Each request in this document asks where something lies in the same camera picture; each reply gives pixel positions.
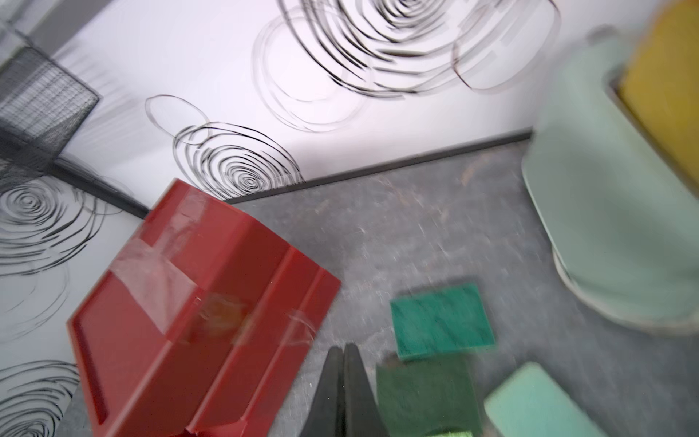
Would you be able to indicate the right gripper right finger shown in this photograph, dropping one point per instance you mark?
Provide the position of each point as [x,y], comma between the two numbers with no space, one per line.
[361,414]

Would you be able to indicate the black wire basket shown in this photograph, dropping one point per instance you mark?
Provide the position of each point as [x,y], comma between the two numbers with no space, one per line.
[42,107]

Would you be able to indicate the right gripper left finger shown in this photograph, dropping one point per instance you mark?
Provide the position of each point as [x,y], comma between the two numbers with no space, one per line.
[326,416]

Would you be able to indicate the dark green sponge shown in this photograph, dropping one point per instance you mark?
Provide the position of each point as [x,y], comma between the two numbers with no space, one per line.
[445,321]

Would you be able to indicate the mint green toaster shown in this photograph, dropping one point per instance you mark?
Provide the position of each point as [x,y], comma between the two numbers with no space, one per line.
[622,223]

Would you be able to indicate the red drawer cabinet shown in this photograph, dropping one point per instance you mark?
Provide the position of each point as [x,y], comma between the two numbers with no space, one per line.
[200,324]

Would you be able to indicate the left yellow toast slice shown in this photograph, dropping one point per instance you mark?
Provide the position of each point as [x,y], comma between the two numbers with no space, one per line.
[660,86]

